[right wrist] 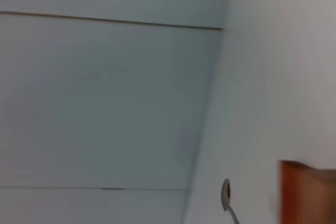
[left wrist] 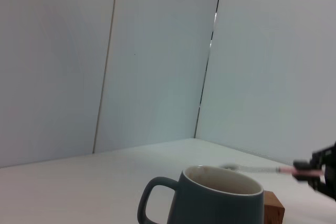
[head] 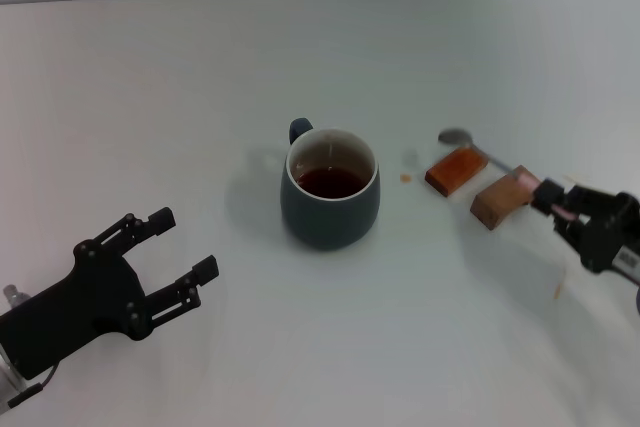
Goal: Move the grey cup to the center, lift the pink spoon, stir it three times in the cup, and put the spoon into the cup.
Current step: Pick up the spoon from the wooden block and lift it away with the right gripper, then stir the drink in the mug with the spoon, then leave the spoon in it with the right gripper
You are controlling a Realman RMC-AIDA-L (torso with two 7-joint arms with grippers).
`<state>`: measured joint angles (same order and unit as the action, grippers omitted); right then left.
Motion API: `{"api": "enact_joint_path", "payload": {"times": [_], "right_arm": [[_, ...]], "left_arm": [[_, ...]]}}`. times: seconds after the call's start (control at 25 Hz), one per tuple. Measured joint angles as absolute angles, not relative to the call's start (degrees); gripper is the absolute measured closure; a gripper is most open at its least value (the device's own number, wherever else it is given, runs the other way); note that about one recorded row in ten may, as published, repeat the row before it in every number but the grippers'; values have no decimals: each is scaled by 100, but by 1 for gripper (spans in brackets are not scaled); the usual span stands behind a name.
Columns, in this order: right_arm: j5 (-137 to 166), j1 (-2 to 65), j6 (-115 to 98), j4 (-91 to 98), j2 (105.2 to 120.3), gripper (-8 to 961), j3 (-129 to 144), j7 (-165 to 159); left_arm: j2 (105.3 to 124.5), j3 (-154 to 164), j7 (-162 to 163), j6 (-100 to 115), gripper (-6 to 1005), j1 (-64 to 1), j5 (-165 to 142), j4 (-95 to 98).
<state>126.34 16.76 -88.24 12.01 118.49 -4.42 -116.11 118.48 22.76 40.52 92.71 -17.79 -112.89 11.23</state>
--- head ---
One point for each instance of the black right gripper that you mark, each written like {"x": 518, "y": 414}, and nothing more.
{"x": 617, "y": 237}

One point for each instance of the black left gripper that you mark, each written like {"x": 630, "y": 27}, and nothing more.
{"x": 80, "y": 307}

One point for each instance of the grey ceramic mug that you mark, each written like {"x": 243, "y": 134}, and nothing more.
{"x": 325, "y": 227}

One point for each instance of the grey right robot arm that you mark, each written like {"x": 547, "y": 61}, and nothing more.
{"x": 638, "y": 303}

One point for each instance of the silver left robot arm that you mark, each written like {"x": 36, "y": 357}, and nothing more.
{"x": 6, "y": 374}

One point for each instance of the light brown wooden block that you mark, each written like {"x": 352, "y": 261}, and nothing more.
{"x": 500, "y": 202}

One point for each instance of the reddish brown wooden block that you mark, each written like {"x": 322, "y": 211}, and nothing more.
{"x": 455, "y": 172}

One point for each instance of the dark tea liquid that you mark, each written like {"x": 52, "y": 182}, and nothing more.
{"x": 330, "y": 183}

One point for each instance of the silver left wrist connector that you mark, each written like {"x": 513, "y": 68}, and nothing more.
{"x": 12, "y": 295}

